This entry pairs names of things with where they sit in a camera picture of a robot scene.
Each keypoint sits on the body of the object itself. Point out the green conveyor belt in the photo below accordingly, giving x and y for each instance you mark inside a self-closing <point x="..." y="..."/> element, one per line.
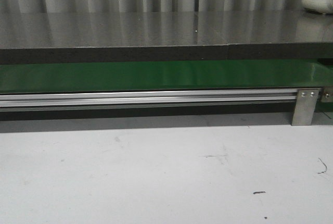
<point x="163" y="75"/>

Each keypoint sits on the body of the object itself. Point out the dark glossy raised platform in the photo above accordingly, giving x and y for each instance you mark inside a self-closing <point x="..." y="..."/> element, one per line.
<point x="50" y="38"/>

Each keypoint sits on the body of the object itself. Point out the aluminium conveyor side rail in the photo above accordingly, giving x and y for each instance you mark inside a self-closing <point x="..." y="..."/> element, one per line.
<point x="145" y="97"/>

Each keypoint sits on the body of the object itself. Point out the steel conveyor support bracket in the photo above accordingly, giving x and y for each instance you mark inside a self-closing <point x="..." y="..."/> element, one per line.
<point x="305" y="106"/>

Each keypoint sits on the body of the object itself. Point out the metal end bracket with bolt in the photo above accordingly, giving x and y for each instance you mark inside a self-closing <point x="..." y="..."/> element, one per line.
<point x="327" y="94"/>

